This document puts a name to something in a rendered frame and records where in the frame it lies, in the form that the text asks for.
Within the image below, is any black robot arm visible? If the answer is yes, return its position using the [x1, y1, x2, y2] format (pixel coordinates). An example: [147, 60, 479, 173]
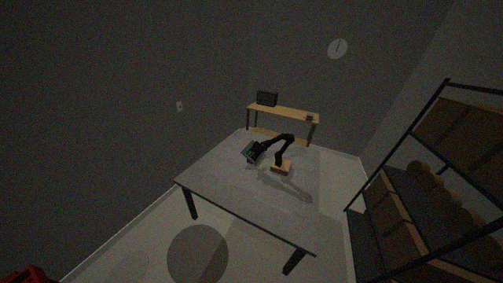
[251, 134, 295, 167]

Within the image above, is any grey switch panel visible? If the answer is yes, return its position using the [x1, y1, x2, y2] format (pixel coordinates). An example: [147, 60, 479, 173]
[240, 140, 265, 166]

